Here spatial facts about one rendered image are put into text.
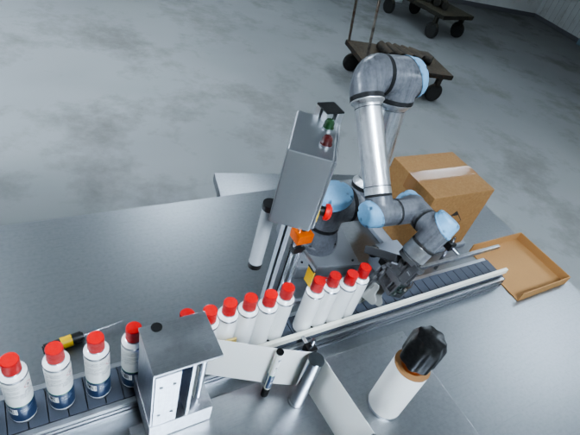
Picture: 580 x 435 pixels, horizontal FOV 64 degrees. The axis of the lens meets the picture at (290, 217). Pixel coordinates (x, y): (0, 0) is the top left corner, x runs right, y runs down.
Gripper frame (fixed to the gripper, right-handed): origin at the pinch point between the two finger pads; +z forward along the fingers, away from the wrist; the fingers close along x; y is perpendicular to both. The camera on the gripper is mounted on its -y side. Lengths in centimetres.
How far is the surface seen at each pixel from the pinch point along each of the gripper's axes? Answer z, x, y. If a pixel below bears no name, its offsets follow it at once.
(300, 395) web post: 15.6, -27.9, 20.9
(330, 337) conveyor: 11.6, -6.9, 5.9
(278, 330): 14.2, -25.2, 2.5
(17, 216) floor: 124, -29, -162
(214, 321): 13.5, -48.0, 2.4
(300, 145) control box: -30, -56, -5
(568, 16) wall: -395, 810, -512
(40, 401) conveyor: 47, -71, -1
